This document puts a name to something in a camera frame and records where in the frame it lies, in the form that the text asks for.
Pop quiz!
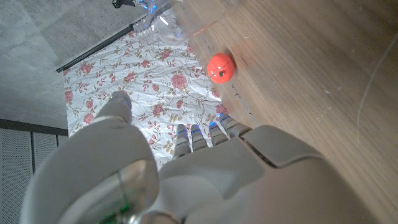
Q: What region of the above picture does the black backdrop stand pole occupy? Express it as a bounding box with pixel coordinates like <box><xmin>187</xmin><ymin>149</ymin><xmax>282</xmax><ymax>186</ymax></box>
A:
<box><xmin>55</xmin><ymin>23</ymin><xmax>135</xmax><ymax>73</ymax></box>

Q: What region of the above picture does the clear plastic spray bottle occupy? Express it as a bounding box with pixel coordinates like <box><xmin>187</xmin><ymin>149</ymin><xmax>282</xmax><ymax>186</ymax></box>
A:
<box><xmin>133</xmin><ymin>0</ymin><xmax>225</xmax><ymax>44</ymax></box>

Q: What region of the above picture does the orange toy ball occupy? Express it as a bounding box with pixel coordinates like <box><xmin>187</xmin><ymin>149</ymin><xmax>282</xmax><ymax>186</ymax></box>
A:
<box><xmin>207</xmin><ymin>52</ymin><xmax>236</xmax><ymax>84</ymax></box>

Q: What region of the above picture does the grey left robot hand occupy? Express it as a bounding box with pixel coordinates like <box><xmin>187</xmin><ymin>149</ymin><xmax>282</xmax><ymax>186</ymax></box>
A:
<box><xmin>20</xmin><ymin>90</ymin><xmax>380</xmax><ymax>224</ymax></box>

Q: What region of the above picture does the black spray bottle cap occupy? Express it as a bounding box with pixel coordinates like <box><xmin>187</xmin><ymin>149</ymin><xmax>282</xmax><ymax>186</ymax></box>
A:
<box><xmin>111</xmin><ymin>0</ymin><xmax>137</xmax><ymax>9</ymax></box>

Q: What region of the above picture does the floral backdrop cloth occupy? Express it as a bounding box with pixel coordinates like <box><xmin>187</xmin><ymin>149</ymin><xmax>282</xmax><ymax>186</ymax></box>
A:
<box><xmin>63</xmin><ymin>9</ymin><xmax>231</xmax><ymax>170</ymax></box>

